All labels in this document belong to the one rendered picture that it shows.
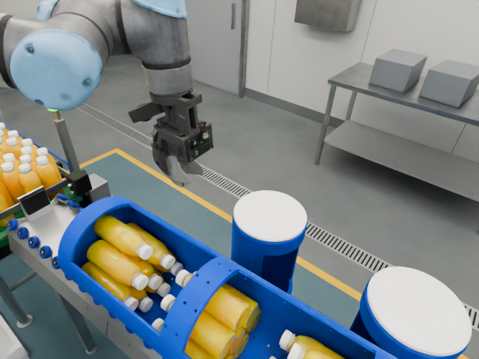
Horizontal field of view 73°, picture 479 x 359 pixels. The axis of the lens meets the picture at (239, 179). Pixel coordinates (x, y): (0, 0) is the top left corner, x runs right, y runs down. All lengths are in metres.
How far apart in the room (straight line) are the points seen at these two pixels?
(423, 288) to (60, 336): 1.89
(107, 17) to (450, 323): 1.08
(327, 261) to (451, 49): 2.25
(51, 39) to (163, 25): 0.17
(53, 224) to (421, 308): 1.33
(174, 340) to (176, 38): 0.61
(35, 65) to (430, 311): 1.07
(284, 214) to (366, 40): 2.86
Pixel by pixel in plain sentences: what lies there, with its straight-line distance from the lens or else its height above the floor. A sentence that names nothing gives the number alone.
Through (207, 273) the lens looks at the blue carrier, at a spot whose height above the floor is 1.23.
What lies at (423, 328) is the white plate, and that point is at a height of 1.04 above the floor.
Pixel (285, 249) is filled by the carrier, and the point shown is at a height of 0.99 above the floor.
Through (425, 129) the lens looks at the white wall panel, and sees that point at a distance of 3.90.
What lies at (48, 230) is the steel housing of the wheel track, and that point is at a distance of 1.47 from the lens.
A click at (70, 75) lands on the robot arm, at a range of 0.37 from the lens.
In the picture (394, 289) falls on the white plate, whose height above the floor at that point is 1.04.
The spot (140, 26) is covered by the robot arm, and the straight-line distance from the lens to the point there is 0.49.
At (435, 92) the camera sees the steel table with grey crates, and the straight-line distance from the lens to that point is 2.98.
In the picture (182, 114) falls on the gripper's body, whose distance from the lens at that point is 0.53.
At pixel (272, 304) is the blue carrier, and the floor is 1.07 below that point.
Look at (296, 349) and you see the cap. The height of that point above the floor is 1.17.
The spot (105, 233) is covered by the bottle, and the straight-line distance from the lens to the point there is 1.02.
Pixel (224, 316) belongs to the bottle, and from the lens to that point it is 0.80.
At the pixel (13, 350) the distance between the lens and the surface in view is 0.91.
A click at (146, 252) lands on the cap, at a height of 1.16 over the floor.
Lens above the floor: 1.87
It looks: 37 degrees down
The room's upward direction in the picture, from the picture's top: 3 degrees clockwise
